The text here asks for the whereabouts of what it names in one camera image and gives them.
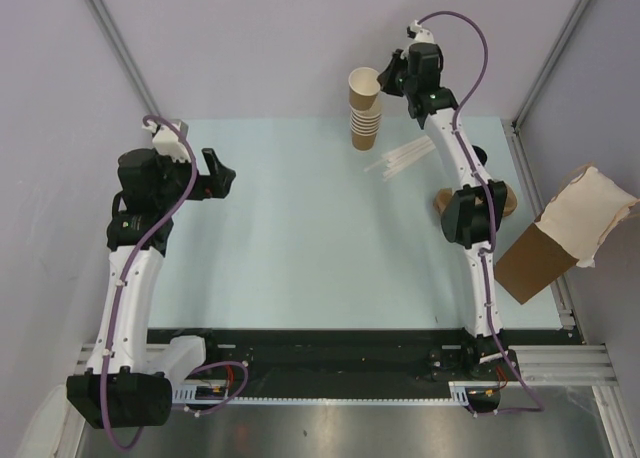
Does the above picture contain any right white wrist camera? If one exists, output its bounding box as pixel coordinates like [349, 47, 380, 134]
[406, 20, 435, 44]

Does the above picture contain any brown paper coffee cup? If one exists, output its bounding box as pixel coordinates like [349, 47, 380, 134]
[348, 67, 381, 111]

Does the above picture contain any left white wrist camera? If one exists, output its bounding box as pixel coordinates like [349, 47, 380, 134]
[144, 122, 191, 163]

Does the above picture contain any stack of brown paper cups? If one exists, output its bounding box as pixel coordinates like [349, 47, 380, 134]
[350, 104, 382, 151]

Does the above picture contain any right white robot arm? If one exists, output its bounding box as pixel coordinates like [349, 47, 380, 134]
[378, 41, 508, 379]

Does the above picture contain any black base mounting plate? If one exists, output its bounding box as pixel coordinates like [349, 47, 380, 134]
[147, 328, 579, 400]

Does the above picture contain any brown paper takeout bag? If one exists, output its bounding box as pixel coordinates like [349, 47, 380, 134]
[494, 164, 639, 304]

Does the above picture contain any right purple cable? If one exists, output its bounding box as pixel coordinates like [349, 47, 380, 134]
[418, 10, 546, 413]

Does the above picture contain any brown cardboard cup carrier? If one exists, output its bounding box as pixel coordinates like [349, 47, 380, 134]
[433, 185, 518, 217]

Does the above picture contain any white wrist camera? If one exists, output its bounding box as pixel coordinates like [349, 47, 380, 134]
[144, 122, 191, 163]
[406, 20, 435, 44]

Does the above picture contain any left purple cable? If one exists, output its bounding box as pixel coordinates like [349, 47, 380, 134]
[99, 115, 197, 452]

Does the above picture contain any purple cable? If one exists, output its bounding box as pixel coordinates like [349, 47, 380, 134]
[99, 115, 197, 452]
[418, 10, 546, 413]

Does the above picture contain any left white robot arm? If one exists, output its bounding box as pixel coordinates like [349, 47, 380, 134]
[66, 148, 236, 429]

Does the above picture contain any bundle of white straws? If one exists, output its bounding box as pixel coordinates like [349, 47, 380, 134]
[364, 136, 435, 181]

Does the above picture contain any white slotted cable duct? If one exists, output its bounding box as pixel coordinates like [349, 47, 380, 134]
[172, 382, 469, 411]

